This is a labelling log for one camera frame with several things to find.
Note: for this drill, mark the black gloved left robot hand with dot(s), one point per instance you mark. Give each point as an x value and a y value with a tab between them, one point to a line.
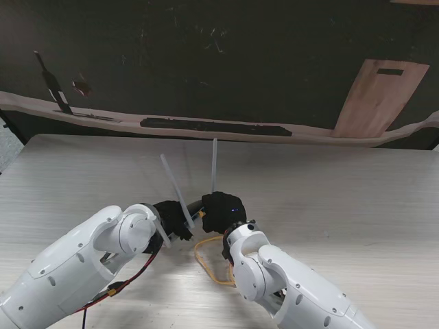
171	216

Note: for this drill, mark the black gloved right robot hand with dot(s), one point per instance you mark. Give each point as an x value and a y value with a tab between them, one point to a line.
224	212

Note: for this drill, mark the black router with white antennas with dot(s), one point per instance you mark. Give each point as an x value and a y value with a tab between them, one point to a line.
193	209

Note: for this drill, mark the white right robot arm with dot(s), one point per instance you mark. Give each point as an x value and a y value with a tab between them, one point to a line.
274	274

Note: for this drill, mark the long black floor strip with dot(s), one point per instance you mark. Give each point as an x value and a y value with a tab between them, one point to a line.
212	126

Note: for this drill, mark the long beige floor band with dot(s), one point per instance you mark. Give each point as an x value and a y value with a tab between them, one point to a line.
308	132

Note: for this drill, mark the small red and black object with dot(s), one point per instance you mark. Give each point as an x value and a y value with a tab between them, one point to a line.
82	88

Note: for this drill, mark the black bottle-shaped stand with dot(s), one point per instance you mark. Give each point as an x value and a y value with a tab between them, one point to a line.
51	82

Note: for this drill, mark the light wooden board with slot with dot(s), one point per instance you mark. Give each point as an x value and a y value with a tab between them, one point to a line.
374	103

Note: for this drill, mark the light wooden furniture top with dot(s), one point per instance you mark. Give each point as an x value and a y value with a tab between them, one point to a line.
415	1

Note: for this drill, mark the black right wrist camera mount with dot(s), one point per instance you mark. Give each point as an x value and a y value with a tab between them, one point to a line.
226	252

